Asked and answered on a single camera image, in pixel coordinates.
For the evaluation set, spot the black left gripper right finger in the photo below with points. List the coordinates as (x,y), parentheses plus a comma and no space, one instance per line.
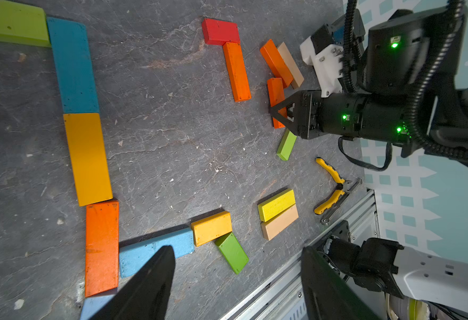
(326,295)

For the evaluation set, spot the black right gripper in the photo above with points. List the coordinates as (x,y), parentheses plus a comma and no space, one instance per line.
(299,113)

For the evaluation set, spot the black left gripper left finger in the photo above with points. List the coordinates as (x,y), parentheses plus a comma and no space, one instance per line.
(146,295)

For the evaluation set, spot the blue long block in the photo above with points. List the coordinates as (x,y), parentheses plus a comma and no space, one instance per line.
(133,257)

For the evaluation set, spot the tan long block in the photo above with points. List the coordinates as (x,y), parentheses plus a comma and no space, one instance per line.
(298,78)

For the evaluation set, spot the light blue block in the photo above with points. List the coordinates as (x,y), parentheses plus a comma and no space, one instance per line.
(93,304)

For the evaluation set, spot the orange long block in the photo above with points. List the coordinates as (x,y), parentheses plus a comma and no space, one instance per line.
(102,247)

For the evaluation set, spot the small orange-yellow block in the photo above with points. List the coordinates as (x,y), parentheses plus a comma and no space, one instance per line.
(211,228)

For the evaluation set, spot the red block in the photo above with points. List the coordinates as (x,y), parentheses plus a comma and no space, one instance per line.
(217,32)

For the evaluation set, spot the yellow-orange long block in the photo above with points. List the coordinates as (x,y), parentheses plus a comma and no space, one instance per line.
(88,157)

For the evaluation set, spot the teal long block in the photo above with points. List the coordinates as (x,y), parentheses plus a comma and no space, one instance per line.
(73,66)

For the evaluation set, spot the lime green small block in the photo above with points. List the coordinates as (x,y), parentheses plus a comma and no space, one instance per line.
(23,24)

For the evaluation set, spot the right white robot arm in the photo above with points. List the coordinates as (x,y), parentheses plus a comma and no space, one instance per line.
(397,86)

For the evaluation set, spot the yellow-green wide block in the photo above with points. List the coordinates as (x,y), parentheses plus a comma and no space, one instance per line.
(275,205)

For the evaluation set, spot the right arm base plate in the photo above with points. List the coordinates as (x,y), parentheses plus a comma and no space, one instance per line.
(339,230)

